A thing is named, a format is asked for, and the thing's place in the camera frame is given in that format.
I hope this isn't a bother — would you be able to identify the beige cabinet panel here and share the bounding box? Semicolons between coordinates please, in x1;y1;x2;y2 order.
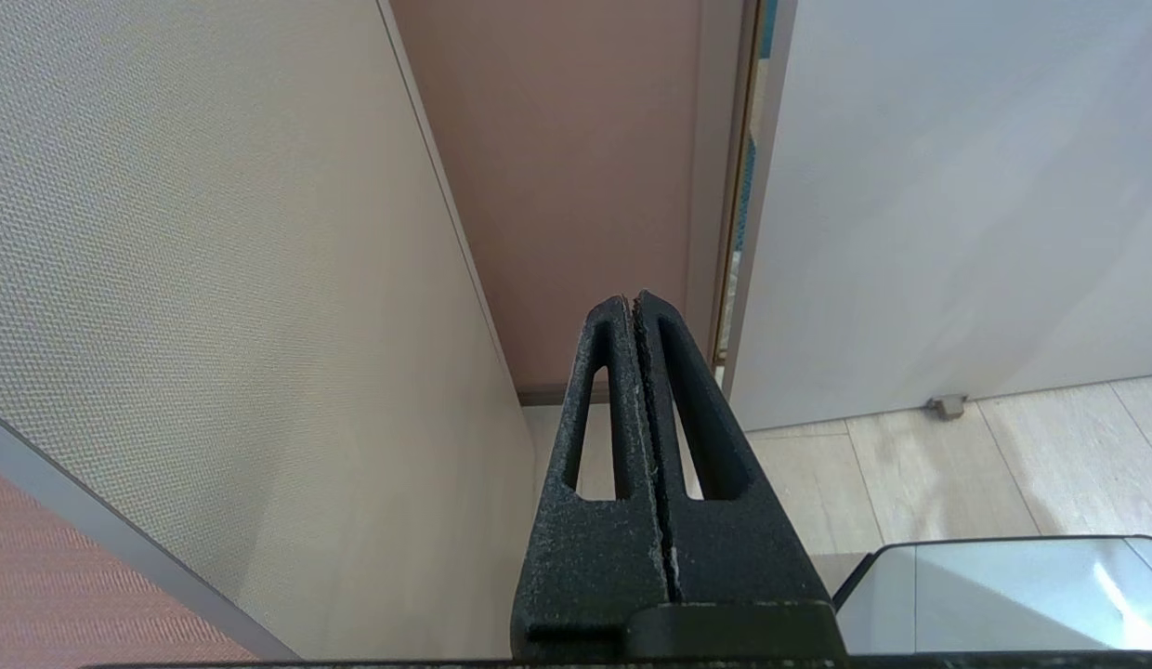
0;0;540;662

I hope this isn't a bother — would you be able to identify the white room door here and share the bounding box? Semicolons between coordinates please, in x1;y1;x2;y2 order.
722;0;1152;431

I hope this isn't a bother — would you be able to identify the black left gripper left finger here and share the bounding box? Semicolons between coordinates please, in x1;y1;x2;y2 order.
511;295;674;662

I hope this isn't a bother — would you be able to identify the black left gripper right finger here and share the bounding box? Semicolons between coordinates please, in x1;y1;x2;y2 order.
635;290;832;605

